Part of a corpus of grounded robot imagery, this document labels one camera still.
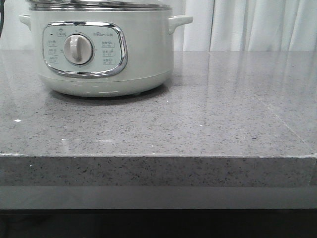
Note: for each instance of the white pleated curtain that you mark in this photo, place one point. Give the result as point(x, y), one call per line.
point(246, 25)

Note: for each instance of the pale green electric cooking pot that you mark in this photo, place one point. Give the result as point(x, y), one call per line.
point(103, 52)

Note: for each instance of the glass pot lid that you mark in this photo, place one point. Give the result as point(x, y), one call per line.
point(90, 4)

